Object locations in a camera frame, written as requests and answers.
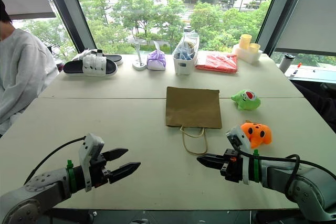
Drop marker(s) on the small white stand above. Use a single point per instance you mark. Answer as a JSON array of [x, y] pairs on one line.
[[138, 64]]

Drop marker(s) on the orange marker pen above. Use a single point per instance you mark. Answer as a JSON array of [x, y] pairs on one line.
[[297, 68]]

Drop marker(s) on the person in grey sweatshirt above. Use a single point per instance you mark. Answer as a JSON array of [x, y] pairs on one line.
[[21, 72]]

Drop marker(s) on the white plastic tray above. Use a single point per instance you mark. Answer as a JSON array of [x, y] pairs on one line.
[[246, 54]]

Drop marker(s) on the green plush toy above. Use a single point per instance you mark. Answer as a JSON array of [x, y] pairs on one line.
[[246, 100]]

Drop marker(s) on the orange plush toy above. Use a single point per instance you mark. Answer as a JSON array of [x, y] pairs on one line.
[[258, 133]]

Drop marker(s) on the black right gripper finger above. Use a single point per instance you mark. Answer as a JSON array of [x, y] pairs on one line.
[[216, 157], [211, 163]]

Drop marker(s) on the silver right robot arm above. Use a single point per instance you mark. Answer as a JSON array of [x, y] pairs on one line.
[[296, 184]]

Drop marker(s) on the brown paper bag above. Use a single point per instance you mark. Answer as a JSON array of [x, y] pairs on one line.
[[193, 107]]

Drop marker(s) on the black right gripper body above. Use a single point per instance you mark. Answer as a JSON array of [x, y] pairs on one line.
[[233, 167]]

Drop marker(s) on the short yellow cup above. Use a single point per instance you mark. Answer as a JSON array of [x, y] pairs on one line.
[[254, 48]]

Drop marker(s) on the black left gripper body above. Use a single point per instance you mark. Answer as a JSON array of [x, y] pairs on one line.
[[99, 174]]

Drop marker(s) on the red packet in plastic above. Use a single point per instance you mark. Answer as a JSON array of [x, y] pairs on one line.
[[216, 61]]

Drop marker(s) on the silver tumbler with black lid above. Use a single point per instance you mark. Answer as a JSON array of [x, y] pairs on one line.
[[286, 62]]

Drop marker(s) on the black chair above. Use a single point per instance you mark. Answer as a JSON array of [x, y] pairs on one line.
[[317, 98]]

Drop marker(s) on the purple cloth pouch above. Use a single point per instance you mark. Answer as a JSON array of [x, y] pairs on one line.
[[156, 61]]

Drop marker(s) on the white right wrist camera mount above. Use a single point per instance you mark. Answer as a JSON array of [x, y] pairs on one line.
[[240, 137]]

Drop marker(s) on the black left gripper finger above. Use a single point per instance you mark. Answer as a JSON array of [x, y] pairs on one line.
[[115, 153], [124, 170]]

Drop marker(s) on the clear plastic bags with items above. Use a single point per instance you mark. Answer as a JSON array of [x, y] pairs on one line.
[[187, 47]]

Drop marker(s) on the tall yellow cup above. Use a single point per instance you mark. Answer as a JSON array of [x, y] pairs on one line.
[[245, 41]]

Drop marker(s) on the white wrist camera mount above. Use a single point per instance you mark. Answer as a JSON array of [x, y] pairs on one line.
[[240, 137], [89, 145]]

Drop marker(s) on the black and white sandal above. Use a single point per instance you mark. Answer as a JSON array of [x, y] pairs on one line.
[[92, 66], [113, 58]]

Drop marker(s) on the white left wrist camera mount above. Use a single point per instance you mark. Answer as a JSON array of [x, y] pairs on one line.
[[89, 145]]

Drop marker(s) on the dark window frame post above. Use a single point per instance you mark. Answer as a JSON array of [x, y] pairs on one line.
[[69, 11], [278, 11]]

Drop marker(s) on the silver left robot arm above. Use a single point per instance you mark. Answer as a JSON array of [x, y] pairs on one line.
[[39, 190]]

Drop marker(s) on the white storage bin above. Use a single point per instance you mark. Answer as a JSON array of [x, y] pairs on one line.
[[182, 66]]

